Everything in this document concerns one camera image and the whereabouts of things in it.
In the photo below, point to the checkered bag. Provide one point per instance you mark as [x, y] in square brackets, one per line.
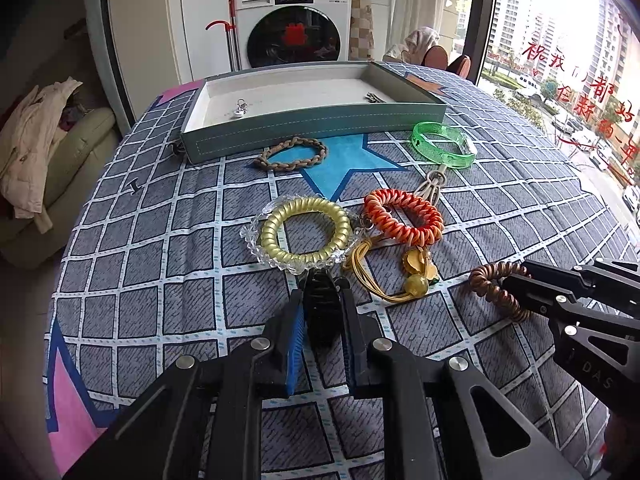
[362, 30]

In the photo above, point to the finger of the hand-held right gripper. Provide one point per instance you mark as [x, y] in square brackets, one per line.
[540, 297]
[575, 280]

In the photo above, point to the beige jacket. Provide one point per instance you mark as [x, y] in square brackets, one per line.
[30, 140]

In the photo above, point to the grey-green jewelry tray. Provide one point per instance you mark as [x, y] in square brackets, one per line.
[300, 122]

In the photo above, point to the white washing machine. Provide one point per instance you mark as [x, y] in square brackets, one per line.
[295, 20]

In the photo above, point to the white cabinet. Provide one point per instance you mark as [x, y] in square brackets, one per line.
[150, 20]

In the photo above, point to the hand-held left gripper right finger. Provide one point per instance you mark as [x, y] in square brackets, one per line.
[351, 350]

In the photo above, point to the black hair claw clip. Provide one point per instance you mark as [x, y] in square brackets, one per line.
[321, 305]

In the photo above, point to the small silver charm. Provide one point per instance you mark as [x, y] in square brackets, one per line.
[240, 109]

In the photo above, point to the cream sofa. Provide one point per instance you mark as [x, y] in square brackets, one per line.
[75, 160]

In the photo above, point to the green translucent bangle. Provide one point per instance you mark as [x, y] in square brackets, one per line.
[440, 157]

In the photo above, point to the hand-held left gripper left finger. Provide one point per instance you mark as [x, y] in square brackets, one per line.
[295, 350]

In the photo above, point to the silver spiky hair clip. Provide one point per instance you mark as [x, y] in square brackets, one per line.
[372, 97]

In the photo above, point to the white cloth on chair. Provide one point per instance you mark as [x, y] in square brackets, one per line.
[420, 42]

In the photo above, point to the mop with red hook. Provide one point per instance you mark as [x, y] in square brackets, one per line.
[231, 35]

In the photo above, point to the grey checked star blanket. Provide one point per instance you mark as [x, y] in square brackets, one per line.
[165, 270]

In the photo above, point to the brown chair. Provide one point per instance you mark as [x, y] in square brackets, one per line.
[436, 56]
[459, 66]

